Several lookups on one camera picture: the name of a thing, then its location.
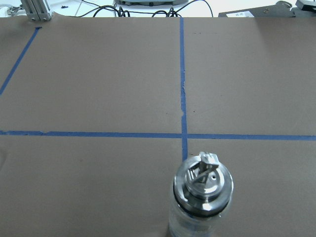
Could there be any aluminium frame post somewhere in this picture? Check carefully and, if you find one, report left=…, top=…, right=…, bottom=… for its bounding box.
left=21, top=0, right=52, bottom=21

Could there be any clear glass sauce bottle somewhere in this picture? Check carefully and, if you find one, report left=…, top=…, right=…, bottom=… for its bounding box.
left=168, top=152, right=234, bottom=237

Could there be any black flat box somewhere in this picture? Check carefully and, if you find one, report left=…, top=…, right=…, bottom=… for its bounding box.
left=218, top=4, right=295, bottom=18

